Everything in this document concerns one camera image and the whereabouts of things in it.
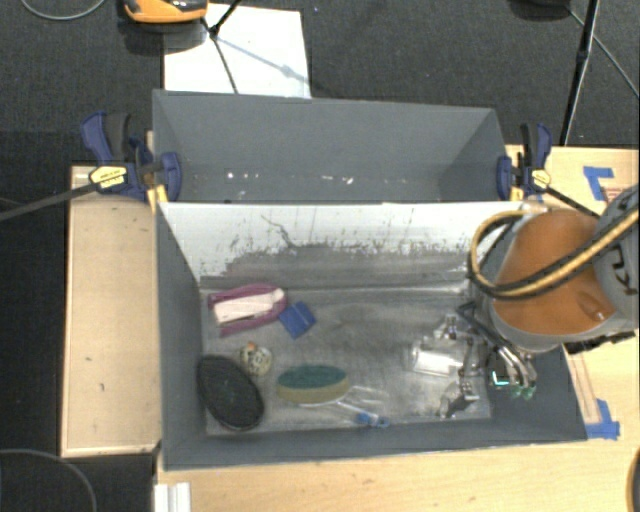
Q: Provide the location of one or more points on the small spotted cream ball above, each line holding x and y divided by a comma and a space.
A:
256, 360

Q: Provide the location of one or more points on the green and yellow oval sponge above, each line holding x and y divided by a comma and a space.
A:
312, 384

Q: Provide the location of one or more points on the purple and white stapler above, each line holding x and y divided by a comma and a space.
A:
247, 310

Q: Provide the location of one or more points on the black oval disc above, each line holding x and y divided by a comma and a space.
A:
229, 392

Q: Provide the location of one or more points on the grey metal bin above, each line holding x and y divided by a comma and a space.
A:
320, 150

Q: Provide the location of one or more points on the clear plastic stick blue tip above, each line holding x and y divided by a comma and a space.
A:
367, 417

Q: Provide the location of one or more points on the small blue block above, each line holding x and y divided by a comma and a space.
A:
297, 320

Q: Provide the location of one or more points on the pale wood board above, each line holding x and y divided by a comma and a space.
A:
110, 310

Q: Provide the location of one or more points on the clear plastic bottle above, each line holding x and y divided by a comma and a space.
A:
432, 359

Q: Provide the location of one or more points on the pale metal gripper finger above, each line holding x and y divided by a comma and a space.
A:
451, 327
462, 392

